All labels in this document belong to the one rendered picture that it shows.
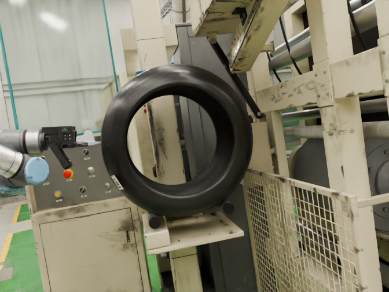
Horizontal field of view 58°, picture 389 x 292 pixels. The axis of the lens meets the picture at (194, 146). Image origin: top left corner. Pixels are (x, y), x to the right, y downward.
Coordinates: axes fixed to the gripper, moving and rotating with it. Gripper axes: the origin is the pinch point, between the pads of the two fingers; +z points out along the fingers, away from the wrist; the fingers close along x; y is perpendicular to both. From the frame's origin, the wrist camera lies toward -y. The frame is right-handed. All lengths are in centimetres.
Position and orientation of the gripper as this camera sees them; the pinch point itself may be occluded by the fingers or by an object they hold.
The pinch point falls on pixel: (98, 144)
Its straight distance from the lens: 136.8
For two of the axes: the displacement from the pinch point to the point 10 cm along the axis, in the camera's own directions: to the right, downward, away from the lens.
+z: 9.8, -0.4, 1.7
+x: -1.7, -0.3, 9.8
